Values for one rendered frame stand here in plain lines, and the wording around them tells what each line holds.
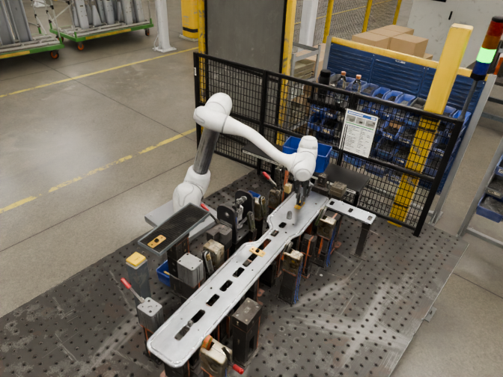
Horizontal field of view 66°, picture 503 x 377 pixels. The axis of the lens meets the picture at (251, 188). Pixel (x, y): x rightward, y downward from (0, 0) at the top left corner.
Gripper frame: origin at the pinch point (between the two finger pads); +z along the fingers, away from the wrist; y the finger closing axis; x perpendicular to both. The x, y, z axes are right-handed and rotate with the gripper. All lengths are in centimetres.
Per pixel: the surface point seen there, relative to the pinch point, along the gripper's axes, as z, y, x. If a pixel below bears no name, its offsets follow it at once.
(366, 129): -29, 15, 54
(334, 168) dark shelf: 2.4, 1.4, 48.4
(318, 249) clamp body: 22.9, 19.4, -8.4
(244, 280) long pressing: 5, 5, -66
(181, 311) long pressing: 5, -8, -97
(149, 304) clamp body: -1, -18, -105
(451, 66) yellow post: -75, 50, 58
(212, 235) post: -4, -20, -58
